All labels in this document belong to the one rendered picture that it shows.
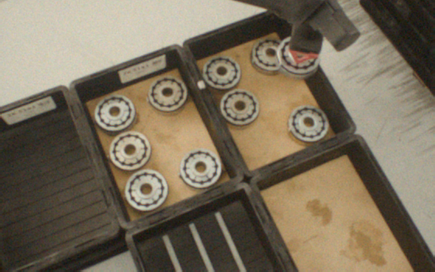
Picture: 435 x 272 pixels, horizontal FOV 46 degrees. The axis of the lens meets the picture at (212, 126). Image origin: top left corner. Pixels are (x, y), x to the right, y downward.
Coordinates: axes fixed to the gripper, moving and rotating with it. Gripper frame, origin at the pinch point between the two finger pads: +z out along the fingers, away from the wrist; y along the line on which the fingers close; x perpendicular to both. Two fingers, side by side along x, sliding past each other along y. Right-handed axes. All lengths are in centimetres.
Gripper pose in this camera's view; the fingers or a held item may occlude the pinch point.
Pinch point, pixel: (300, 51)
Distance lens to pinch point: 119.9
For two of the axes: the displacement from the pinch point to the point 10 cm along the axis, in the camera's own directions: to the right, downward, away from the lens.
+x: -9.7, -2.4, 0.3
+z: -0.7, 4.0, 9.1
